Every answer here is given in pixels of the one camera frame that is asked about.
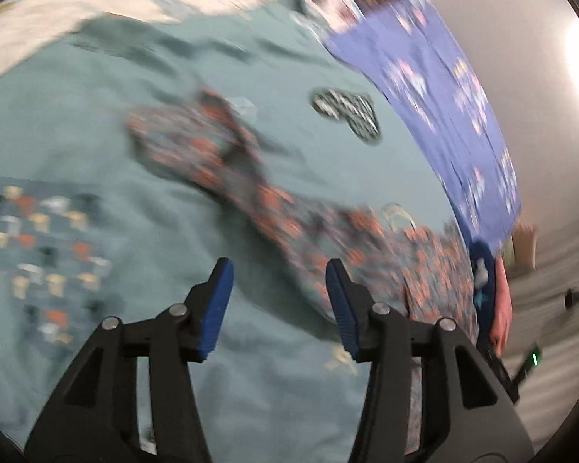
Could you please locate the teal printed bedsheet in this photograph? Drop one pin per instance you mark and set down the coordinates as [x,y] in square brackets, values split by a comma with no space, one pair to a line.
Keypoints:
[77,130]

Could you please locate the black lamp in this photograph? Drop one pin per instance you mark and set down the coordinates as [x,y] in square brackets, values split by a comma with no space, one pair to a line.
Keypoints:
[574,297]

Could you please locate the pink folded cloth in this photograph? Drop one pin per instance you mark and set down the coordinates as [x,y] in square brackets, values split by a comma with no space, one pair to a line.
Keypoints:
[502,308]

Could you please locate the navy patterned garment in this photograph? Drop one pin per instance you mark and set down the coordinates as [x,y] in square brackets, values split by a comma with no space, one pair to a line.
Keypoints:
[482,260]

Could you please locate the floral patterned small garment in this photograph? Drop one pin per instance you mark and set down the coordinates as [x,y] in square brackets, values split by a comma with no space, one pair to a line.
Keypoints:
[294,222]

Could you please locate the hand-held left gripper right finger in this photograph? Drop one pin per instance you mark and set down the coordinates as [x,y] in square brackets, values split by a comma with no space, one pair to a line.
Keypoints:
[340,308]

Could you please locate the green pillow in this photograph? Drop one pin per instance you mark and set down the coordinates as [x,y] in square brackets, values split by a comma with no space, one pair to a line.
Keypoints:
[523,246]

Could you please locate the purple tree-print blanket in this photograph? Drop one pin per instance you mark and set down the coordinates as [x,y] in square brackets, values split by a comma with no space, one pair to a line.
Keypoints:
[424,82]

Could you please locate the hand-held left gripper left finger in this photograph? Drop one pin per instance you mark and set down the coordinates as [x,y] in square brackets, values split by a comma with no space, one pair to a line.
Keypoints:
[217,308]

